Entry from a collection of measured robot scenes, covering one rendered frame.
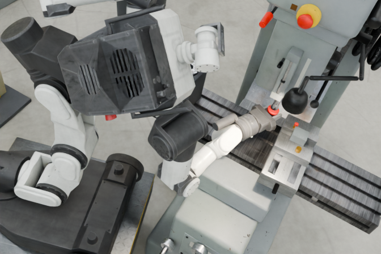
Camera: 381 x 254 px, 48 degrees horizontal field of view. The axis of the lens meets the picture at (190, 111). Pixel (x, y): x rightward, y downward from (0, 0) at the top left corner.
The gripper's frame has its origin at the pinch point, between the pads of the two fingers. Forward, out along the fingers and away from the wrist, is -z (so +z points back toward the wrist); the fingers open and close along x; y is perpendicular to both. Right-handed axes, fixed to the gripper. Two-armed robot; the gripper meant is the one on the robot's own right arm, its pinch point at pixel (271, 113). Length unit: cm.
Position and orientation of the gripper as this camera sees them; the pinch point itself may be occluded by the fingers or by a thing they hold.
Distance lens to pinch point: 173.8
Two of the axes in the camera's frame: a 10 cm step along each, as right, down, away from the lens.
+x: -5.8, -6.8, 4.5
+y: -1.5, 6.4, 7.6
